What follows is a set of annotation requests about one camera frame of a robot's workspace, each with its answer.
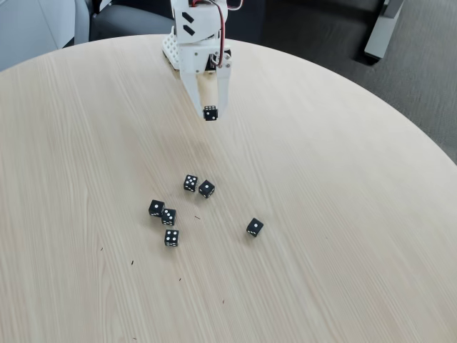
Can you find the grey desk leg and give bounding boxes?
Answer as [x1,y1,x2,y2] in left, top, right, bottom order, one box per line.
[363,0,404,62]

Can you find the white cabinet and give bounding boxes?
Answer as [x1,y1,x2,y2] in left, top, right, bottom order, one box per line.
[0,0,90,71]

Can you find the dark grey chair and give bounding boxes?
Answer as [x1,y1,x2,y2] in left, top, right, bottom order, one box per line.
[89,3,176,42]

